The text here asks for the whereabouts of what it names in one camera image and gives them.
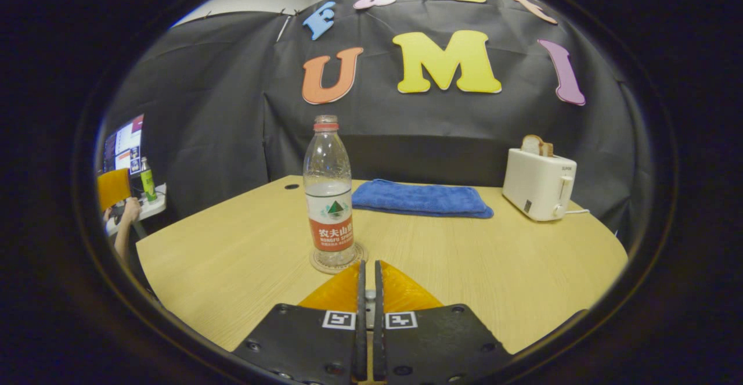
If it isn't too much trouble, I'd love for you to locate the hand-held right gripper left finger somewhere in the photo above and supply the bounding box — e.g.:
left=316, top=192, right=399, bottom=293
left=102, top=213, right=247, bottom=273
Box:
left=232, top=260, right=369, bottom=385

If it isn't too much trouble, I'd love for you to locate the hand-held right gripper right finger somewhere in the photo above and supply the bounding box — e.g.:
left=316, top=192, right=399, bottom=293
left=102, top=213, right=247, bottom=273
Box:
left=373, top=260, right=515, bottom=385

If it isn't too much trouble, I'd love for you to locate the round brown coaster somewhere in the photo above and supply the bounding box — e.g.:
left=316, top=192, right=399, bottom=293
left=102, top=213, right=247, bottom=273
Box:
left=309, top=242, right=369, bottom=275

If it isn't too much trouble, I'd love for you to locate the clear plastic water bottle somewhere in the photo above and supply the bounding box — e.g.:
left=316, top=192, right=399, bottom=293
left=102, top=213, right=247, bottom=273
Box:
left=302, top=115, right=357, bottom=268

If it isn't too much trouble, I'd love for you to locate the green drink bottle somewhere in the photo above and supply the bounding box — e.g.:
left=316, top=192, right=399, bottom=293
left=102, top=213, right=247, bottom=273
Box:
left=140, top=157, right=157, bottom=203

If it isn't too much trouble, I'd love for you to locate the white side desk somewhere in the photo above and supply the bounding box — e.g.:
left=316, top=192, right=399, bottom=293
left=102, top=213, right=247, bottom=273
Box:
left=104, top=183, right=168, bottom=236

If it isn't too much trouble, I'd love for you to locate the computer monitor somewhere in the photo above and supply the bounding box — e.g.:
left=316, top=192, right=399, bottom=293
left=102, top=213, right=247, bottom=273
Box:
left=103, top=114, right=145, bottom=175

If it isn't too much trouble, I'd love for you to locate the black backdrop cloth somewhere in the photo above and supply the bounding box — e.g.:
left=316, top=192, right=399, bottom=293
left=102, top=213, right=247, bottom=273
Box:
left=102, top=0, right=654, bottom=240

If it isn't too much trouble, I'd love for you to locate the folded blue towel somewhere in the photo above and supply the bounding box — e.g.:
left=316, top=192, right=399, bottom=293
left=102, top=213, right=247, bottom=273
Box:
left=352, top=179, right=495, bottom=219

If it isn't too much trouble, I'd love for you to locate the white toaster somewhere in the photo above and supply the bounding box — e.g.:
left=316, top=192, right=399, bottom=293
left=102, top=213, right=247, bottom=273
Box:
left=502, top=147, right=578, bottom=222

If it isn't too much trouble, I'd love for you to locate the bread slice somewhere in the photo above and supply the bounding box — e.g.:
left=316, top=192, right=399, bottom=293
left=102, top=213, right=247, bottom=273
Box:
left=521, top=135, right=554, bottom=158

